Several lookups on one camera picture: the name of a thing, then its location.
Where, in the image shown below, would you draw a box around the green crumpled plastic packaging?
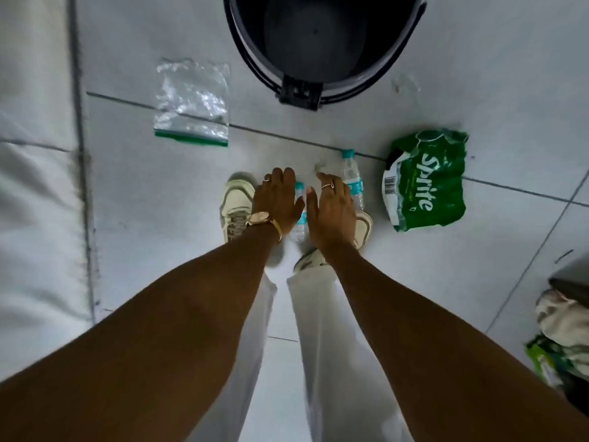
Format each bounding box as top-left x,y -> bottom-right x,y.
381,128 -> 469,233

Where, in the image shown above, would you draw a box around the person's left forearm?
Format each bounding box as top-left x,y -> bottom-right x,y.
0,224 -> 282,442

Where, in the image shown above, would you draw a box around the white crumpled cloth bag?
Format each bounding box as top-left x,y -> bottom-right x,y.
535,289 -> 589,379

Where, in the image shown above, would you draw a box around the cream right sneaker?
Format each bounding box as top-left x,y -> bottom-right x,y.
294,211 -> 374,274

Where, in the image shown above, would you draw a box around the cream left sneaker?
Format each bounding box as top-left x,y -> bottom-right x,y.
220,179 -> 256,245

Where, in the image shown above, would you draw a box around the cream sneaker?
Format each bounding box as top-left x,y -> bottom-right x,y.
220,179 -> 256,245
294,211 -> 374,274

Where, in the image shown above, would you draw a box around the green and white wrapper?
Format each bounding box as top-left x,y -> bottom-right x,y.
525,335 -> 589,388

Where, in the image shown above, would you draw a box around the clear zip bag green strip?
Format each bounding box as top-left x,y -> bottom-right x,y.
154,58 -> 231,148

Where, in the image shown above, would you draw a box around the small clear plastic water bottle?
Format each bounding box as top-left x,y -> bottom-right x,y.
290,181 -> 310,244
341,149 -> 365,213

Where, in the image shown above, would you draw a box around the black pedal bin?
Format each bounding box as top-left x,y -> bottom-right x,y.
223,0 -> 428,112

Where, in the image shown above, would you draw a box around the gold wrist watch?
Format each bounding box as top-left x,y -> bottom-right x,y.
245,211 -> 284,245

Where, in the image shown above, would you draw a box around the person's left hand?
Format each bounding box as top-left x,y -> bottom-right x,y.
252,168 -> 306,235

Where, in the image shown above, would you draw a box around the person's right forearm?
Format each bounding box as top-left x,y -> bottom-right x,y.
317,246 -> 589,442

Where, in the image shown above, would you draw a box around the person's right hand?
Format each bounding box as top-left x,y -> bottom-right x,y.
306,172 -> 358,256

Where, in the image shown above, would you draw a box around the white trousers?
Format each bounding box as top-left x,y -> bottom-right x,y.
186,263 -> 415,442

